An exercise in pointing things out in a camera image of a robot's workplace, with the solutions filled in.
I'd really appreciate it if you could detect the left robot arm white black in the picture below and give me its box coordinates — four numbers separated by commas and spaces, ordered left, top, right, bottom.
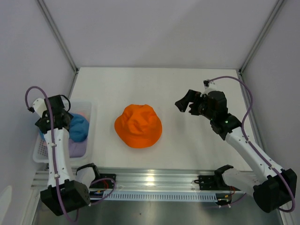
32, 95, 101, 216

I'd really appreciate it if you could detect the slotted grey cable duct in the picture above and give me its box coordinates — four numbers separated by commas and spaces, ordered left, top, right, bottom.
105, 191, 217, 203

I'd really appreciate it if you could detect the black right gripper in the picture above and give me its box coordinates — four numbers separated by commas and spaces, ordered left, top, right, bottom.
175, 90, 215, 120

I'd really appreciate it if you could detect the lavender bucket hat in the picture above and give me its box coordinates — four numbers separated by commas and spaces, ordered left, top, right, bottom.
68, 139, 87, 158

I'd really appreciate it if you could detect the left aluminium frame post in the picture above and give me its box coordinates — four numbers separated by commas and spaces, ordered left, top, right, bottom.
35, 0, 79, 74

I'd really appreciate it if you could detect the aluminium mounting rail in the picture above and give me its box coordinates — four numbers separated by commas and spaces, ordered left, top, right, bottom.
30, 167, 286, 193

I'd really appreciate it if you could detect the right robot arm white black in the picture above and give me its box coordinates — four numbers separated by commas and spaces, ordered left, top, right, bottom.
175, 90, 297, 213

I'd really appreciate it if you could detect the white plastic basket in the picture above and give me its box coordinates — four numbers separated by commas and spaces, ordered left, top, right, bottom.
32, 100, 97, 164

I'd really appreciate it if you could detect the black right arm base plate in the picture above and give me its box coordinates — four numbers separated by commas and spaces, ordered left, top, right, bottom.
193, 175, 233, 191

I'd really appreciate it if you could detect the orange bucket hat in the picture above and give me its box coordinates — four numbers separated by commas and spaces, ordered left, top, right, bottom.
114, 104, 163, 149

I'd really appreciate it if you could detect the aluminium frame post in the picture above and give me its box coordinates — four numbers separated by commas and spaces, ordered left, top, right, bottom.
35, 0, 79, 74
239, 0, 287, 76

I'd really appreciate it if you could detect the pink bucket hat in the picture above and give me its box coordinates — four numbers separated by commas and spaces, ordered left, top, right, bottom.
77, 112, 86, 116

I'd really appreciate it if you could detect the right aluminium frame post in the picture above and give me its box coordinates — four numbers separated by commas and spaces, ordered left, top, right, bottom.
239, 0, 287, 76

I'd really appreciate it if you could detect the blue bucket hat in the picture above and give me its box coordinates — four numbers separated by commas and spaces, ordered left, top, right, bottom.
40, 113, 90, 143

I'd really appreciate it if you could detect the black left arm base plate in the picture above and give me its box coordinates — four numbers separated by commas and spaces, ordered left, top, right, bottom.
90, 173, 116, 189

